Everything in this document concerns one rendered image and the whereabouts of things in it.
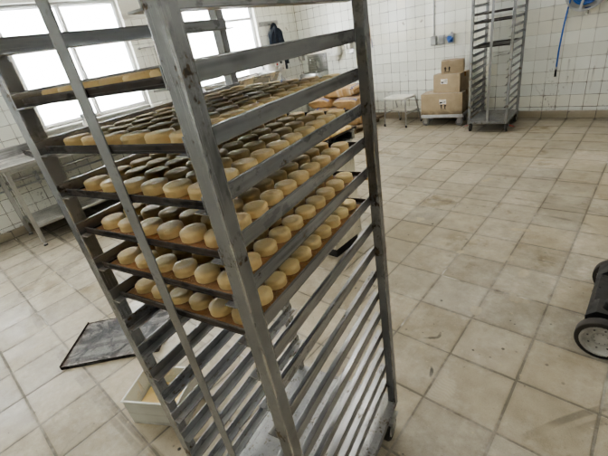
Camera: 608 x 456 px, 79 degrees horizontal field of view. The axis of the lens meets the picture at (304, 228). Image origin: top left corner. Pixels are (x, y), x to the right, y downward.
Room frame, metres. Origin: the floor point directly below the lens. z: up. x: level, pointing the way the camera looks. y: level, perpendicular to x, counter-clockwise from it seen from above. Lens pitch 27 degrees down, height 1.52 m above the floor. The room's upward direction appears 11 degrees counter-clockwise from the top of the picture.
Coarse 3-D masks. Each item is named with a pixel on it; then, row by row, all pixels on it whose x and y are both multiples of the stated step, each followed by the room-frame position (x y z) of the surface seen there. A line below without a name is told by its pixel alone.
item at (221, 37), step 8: (216, 16) 1.26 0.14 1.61; (216, 32) 1.26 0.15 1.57; (224, 32) 1.27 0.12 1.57; (216, 40) 1.27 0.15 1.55; (224, 40) 1.27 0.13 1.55; (224, 48) 1.26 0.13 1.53; (224, 80) 1.27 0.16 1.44; (232, 80) 1.26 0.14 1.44; (288, 304) 1.27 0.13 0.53; (288, 320) 1.26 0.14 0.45; (296, 352) 1.26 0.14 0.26
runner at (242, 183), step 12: (360, 108) 1.02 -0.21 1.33; (336, 120) 0.89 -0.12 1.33; (348, 120) 0.95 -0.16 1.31; (312, 132) 0.80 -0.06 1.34; (324, 132) 0.84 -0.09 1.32; (300, 144) 0.75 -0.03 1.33; (312, 144) 0.79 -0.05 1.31; (276, 156) 0.68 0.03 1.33; (288, 156) 0.71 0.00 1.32; (252, 168) 0.62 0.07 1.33; (264, 168) 0.64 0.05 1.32; (276, 168) 0.67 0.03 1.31; (240, 180) 0.59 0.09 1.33; (252, 180) 0.61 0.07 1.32; (240, 192) 0.58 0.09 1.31; (204, 204) 0.52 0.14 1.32
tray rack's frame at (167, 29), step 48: (144, 0) 0.51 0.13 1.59; (192, 96) 0.51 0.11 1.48; (96, 144) 0.65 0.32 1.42; (192, 144) 0.51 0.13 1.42; (96, 240) 0.78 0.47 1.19; (144, 240) 0.64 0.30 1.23; (240, 240) 0.52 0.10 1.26; (240, 288) 0.50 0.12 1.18; (288, 432) 0.50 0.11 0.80; (336, 432) 0.92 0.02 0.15; (384, 432) 0.89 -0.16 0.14
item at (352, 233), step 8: (352, 160) 2.57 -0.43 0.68; (344, 168) 2.50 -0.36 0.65; (352, 168) 2.57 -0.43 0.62; (360, 224) 2.59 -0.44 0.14; (352, 232) 2.51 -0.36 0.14; (344, 240) 2.43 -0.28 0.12; (352, 240) 2.55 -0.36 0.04; (336, 248) 2.37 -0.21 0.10; (344, 248) 2.47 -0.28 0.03; (336, 256) 2.41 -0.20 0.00
